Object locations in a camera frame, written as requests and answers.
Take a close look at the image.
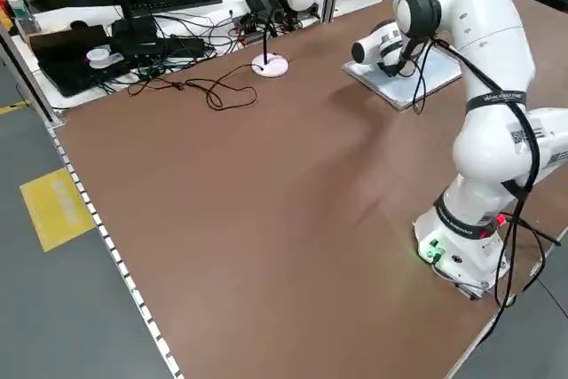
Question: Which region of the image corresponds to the silver-framed whiteboard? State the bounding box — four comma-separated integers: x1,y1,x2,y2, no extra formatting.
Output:
340,43,464,112

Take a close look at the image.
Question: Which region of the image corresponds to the black desk mat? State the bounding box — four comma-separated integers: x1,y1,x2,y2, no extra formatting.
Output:
28,25,134,99

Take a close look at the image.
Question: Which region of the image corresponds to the white desk lamp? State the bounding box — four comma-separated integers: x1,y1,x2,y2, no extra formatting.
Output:
250,0,319,79

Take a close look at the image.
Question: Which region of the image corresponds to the small white dish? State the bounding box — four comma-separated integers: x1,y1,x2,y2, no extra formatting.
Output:
85,46,123,70

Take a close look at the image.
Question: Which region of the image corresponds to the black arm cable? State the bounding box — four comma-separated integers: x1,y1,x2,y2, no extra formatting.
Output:
410,36,546,309

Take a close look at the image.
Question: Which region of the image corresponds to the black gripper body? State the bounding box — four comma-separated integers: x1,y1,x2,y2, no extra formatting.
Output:
376,58,415,79

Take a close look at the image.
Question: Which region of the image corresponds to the small bottle with white cap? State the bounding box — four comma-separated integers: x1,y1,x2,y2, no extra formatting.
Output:
5,0,28,36

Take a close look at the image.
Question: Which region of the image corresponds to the black lamp cable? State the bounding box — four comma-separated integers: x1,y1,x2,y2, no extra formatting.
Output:
127,62,264,111

